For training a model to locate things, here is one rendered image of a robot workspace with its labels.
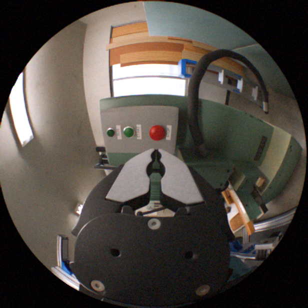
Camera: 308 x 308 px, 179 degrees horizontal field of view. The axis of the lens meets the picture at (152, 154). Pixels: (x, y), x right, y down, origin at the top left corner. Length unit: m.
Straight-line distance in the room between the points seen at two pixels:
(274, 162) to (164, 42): 1.76
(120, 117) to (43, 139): 1.34
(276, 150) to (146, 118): 0.58
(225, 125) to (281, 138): 0.36
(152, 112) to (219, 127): 0.20
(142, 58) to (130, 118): 1.48
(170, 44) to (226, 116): 1.54
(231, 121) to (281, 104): 1.24
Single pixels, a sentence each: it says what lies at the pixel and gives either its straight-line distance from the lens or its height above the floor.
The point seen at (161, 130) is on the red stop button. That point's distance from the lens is 0.18.
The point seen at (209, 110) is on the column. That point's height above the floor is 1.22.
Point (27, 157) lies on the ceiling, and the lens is 1.39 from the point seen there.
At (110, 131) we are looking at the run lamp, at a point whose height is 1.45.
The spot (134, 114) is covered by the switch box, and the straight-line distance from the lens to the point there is 0.19.
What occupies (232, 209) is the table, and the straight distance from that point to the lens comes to 0.68.
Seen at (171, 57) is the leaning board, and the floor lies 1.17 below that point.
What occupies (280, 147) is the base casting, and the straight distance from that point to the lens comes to 0.59.
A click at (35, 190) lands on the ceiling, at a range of 1.47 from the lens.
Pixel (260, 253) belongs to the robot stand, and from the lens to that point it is 0.80.
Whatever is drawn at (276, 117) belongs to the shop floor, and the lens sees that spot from 1.50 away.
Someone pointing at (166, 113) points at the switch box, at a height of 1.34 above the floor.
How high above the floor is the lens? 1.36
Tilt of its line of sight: 2 degrees up
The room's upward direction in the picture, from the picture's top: 88 degrees counter-clockwise
